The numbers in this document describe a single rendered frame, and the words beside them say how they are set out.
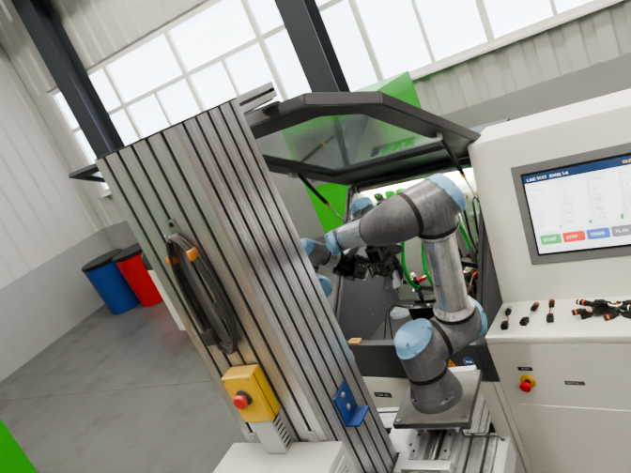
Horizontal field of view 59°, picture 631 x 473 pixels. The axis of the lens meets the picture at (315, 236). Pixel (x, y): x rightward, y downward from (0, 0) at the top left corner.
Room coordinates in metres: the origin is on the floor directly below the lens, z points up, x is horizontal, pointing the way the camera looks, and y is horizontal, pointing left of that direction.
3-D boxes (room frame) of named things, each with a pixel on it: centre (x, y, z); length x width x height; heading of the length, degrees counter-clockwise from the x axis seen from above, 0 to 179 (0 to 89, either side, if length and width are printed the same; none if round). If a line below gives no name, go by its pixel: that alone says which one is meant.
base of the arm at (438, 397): (1.38, -0.14, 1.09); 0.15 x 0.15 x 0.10
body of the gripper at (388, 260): (1.77, -0.18, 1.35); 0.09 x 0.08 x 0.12; 138
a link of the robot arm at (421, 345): (1.39, -0.14, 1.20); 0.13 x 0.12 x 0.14; 104
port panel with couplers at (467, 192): (2.12, -0.65, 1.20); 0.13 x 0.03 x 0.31; 48
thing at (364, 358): (1.91, -0.14, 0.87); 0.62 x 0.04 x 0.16; 48
